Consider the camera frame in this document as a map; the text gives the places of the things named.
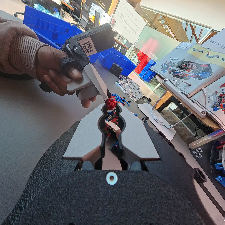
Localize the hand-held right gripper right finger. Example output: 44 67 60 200
115 104 160 170

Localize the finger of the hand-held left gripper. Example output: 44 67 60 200
77 85 102 101
83 63 109 101

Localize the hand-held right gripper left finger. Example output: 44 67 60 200
63 103 108 170

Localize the red brick connector piece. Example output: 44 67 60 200
105 97 117 110

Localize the toy brick race car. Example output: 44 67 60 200
104 109 123 157

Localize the person's left forearm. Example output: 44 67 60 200
0 17 51 79

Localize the black desk power box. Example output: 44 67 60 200
109 63 123 76

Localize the person's left hand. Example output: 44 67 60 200
36 46 97 108

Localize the black office chair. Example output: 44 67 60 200
70 0 100 30

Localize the white book stand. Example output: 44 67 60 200
138 74 222 141

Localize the whiteboard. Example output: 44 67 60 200
110 0 147 44

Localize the pile of blue pins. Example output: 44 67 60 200
110 93 131 107

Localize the foil sticker sheet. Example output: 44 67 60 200
115 79 144 102

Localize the stack of red blue bins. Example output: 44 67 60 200
134 51 157 82

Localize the toy car set box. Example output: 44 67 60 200
189 129 225 194

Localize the instruction booklet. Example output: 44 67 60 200
151 28 225 130

